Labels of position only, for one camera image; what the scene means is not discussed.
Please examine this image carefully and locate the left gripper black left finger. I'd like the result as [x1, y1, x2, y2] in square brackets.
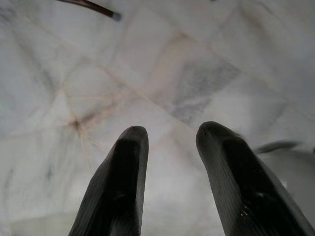
[68, 125, 149, 236]

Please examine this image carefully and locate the black table leg with cap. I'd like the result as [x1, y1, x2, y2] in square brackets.
[55, 0, 122, 22]

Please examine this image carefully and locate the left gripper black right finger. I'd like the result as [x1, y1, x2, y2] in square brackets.
[195, 120, 315, 236]

